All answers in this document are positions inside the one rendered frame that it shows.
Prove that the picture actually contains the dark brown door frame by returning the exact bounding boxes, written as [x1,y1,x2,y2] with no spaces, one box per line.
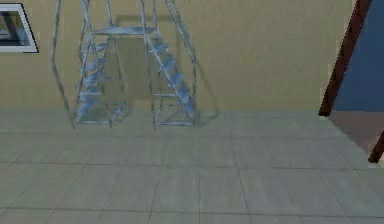
[318,0,384,164]

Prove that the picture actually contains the silver metal step ladder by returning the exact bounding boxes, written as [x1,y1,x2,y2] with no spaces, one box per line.
[50,0,198,130]

